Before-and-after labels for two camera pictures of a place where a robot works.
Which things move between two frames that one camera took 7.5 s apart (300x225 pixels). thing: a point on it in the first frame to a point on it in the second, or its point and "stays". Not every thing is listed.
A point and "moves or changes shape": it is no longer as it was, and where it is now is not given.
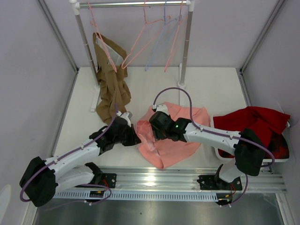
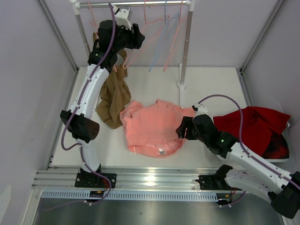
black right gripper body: (159, 134) to (191, 133)
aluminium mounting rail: (181, 180) stays
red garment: (271, 124) stays
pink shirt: (167, 150) moves or changes shape
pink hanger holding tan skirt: (95, 24) stays
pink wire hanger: (182, 22) stays
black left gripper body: (127, 138) to (125, 39)
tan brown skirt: (112, 62) stays
